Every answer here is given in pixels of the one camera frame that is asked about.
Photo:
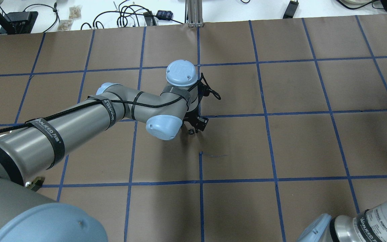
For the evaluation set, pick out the olive curved brake shoe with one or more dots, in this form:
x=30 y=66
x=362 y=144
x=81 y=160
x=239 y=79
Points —
x=36 y=184

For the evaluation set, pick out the blue black small device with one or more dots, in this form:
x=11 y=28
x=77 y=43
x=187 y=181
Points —
x=164 y=15

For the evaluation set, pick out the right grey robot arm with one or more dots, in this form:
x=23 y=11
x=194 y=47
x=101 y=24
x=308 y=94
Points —
x=368 y=226

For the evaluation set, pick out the black power adapter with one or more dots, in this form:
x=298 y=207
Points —
x=291 y=9

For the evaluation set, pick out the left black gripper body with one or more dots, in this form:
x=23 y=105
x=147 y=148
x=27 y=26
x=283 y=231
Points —
x=198 y=124

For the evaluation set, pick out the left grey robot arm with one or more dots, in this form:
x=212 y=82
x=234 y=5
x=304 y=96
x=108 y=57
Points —
x=39 y=144

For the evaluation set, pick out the aluminium frame post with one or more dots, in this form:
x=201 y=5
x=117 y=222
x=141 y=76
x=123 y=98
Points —
x=194 y=13

